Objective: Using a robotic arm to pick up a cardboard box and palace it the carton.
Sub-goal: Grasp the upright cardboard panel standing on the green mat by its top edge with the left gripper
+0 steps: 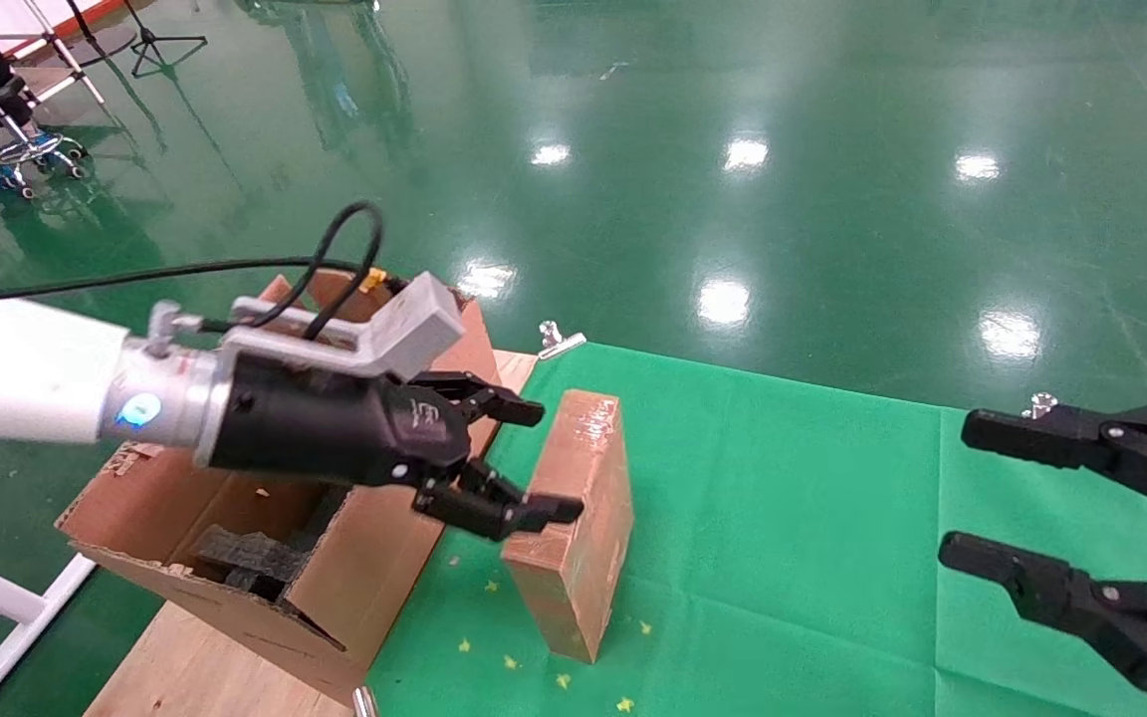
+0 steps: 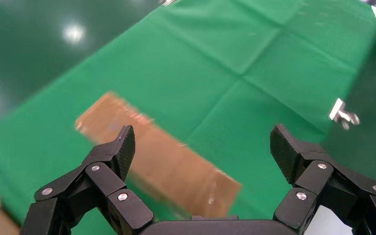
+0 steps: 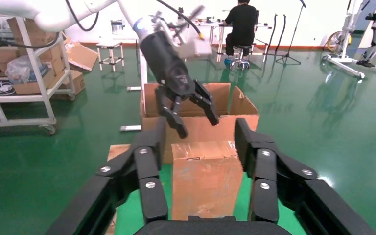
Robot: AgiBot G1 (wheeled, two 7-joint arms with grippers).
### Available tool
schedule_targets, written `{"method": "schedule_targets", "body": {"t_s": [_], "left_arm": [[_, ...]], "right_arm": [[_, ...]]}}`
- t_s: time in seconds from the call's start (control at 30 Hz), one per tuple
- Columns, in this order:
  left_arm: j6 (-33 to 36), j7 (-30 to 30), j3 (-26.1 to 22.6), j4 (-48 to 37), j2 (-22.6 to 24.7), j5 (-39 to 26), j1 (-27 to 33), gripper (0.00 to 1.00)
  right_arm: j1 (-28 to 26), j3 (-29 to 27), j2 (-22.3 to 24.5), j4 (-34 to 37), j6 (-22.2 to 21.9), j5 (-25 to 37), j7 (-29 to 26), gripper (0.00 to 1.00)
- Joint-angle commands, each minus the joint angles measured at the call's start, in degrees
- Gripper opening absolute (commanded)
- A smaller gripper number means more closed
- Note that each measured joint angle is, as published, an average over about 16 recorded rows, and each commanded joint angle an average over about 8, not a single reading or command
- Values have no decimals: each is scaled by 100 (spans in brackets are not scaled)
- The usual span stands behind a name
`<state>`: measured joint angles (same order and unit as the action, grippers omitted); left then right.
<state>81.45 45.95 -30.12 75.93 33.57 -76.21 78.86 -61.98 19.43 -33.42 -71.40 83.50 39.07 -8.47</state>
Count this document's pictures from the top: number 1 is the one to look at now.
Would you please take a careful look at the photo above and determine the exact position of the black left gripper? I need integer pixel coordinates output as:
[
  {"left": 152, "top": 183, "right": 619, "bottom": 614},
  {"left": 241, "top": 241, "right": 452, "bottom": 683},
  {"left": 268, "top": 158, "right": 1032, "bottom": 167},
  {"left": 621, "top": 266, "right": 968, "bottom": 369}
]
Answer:
[{"left": 197, "top": 354, "right": 584, "bottom": 544}]

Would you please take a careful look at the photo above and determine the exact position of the grey wrist camera housing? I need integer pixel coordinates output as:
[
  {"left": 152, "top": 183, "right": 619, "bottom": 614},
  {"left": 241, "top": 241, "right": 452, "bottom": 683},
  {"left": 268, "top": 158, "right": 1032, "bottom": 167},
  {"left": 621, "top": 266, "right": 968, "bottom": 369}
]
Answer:
[{"left": 150, "top": 271, "right": 467, "bottom": 381}]

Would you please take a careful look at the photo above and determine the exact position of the black foam insert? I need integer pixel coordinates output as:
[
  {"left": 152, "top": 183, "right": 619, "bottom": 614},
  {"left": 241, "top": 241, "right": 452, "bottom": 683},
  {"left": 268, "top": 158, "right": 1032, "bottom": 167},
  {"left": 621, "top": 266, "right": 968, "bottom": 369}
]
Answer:
[{"left": 193, "top": 483, "right": 350, "bottom": 603}]

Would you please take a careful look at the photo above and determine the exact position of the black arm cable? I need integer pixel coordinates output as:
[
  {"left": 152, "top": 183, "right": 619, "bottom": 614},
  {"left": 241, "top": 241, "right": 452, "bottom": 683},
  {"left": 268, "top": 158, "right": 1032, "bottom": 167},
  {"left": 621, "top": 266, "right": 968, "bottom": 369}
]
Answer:
[{"left": 0, "top": 201, "right": 405, "bottom": 345}]

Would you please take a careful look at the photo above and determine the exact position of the black tripod stand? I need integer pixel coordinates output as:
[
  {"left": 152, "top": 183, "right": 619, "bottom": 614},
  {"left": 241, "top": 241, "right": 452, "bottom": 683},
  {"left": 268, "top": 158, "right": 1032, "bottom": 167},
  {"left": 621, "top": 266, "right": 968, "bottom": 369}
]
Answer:
[{"left": 120, "top": 0, "right": 208, "bottom": 79}]

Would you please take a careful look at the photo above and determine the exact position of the white work table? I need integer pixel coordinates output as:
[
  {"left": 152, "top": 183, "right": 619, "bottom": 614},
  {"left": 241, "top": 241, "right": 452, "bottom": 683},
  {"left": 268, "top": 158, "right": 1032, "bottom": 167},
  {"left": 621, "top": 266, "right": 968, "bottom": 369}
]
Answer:
[{"left": 0, "top": 0, "right": 109, "bottom": 106}]

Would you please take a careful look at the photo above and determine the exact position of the green table cloth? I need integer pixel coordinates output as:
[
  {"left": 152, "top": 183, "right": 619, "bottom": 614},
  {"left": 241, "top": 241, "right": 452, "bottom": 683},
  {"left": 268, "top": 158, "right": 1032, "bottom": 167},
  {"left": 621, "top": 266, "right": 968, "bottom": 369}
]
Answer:
[{"left": 364, "top": 342, "right": 1147, "bottom": 717}]

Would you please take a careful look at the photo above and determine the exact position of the black curved floor stand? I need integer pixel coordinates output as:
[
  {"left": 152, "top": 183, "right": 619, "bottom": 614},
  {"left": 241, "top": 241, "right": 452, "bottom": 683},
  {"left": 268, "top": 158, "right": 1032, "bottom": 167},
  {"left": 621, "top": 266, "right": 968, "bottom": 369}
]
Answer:
[{"left": 64, "top": 0, "right": 141, "bottom": 66}]

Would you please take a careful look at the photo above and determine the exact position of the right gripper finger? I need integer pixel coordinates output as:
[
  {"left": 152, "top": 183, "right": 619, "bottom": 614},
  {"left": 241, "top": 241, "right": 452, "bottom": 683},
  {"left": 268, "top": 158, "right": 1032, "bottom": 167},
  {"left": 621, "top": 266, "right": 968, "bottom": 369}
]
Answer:
[
  {"left": 937, "top": 531, "right": 1147, "bottom": 716},
  {"left": 960, "top": 402, "right": 1147, "bottom": 524}
]

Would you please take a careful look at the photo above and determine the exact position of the black wheeled stool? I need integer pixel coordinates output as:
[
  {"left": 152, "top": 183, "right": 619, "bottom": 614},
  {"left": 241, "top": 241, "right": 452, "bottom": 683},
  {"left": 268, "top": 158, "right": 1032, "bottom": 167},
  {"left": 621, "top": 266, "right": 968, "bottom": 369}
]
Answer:
[{"left": 0, "top": 75, "right": 92, "bottom": 200}]

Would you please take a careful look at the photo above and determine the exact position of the small taped cardboard box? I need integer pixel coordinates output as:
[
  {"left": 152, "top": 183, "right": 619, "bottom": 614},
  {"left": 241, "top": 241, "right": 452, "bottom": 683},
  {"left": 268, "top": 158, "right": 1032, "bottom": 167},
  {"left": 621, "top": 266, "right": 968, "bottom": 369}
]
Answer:
[{"left": 500, "top": 388, "right": 634, "bottom": 665}]

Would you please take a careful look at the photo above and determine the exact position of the large open cardboard carton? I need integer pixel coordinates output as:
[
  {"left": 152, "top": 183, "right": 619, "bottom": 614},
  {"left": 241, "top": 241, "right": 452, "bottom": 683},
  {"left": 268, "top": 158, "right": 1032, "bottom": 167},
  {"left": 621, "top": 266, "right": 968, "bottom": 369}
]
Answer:
[{"left": 54, "top": 271, "right": 505, "bottom": 698}]

